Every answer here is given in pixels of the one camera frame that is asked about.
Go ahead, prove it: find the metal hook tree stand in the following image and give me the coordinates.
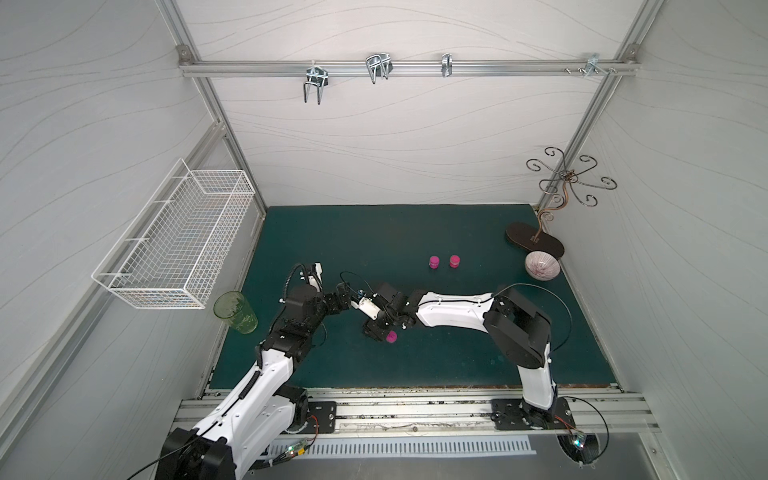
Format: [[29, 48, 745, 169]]
[[505, 154, 618, 260]]

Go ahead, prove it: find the white wire basket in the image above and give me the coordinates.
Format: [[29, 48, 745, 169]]
[[91, 159, 255, 310]]

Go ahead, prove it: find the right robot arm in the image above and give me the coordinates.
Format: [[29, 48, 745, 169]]
[[350, 283, 558, 430]]

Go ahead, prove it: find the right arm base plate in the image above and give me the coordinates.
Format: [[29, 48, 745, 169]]
[[490, 398, 576, 431]]

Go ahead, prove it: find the small metal hook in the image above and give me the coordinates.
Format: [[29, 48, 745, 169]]
[[441, 53, 453, 78]]

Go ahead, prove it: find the green table mat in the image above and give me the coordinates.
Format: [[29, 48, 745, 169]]
[[211, 205, 614, 389]]

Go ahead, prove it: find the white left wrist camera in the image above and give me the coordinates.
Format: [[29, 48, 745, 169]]
[[305, 262, 323, 292]]

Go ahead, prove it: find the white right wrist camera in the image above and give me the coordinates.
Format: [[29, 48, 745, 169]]
[[350, 296, 381, 320]]

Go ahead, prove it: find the round black device with LED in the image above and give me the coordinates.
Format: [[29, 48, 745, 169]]
[[557, 433, 601, 466]]

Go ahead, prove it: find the aluminium top crossbar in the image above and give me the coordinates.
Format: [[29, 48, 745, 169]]
[[179, 55, 641, 79]]

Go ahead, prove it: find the pink patterned bowl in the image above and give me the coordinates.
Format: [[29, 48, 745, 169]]
[[524, 251, 561, 281]]

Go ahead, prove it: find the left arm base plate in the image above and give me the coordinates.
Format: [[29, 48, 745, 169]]
[[291, 401, 337, 435]]

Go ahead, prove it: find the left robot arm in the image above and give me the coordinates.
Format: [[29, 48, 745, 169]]
[[138, 263, 350, 479]]

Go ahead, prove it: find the metal double hook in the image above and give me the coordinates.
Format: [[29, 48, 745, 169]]
[[365, 53, 393, 84], [303, 66, 329, 105]]

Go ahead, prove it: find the white slotted cable duct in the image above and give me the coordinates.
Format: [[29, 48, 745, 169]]
[[299, 435, 537, 460]]

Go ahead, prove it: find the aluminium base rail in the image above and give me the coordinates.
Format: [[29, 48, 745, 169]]
[[308, 384, 660, 438]]

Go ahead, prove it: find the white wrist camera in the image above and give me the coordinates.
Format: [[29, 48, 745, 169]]
[[305, 262, 323, 292], [350, 296, 381, 320]]

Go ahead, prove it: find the metal double hook middle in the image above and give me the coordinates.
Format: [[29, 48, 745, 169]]
[[365, 53, 393, 84]]

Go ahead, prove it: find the green plastic cup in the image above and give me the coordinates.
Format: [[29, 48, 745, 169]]
[[213, 291, 258, 335]]

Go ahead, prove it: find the metal double hook left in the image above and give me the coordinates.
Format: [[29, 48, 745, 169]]
[[303, 66, 329, 105]]

